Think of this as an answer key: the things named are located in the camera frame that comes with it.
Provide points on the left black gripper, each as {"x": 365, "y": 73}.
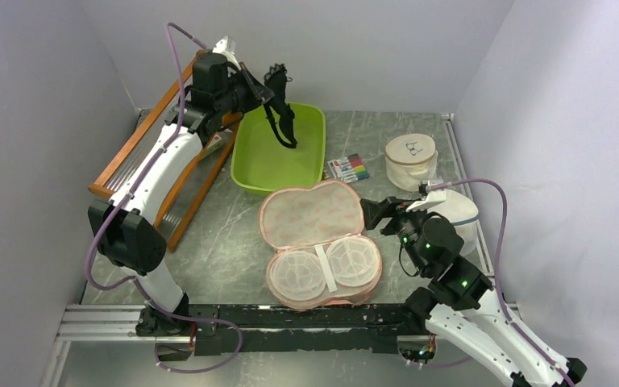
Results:
{"x": 259, "y": 93}

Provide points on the marker pen pack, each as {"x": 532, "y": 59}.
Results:
{"x": 348, "y": 169}

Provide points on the green plastic tub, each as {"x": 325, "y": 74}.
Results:
{"x": 260, "y": 164}

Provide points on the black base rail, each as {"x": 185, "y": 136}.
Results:
{"x": 218, "y": 329}

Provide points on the white cylindrical mesh bag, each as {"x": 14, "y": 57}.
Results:
{"x": 410, "y": 159}

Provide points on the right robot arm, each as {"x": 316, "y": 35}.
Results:
{"x": 461, "y": 304}

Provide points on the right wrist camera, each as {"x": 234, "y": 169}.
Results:
{"x": 432, "y": 194}

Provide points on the floral mesh laundry bag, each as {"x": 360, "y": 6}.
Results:
{"x": 322, "y": 257}

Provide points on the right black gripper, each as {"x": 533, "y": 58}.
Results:
{"x": 375, "y": 211}

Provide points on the white round mesh bag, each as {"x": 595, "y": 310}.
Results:
{"x": 463, "y": 214}

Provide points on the booklet in rack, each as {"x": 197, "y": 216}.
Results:
{"x": 215, "y": 143}

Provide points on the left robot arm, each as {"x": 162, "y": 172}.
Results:
{"x": 126, "y": 245}

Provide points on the wooden rack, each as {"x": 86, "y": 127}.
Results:
{"x": 189, "y": 192}

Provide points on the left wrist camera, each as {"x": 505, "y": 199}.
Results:
{"x": 226, "y": 47}

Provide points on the black lace bra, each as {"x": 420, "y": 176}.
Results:
{"x": 279, "y": 113}

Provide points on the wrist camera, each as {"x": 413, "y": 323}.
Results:
{"x": 432, "y": 194}
{"x": 226, "y": 47}

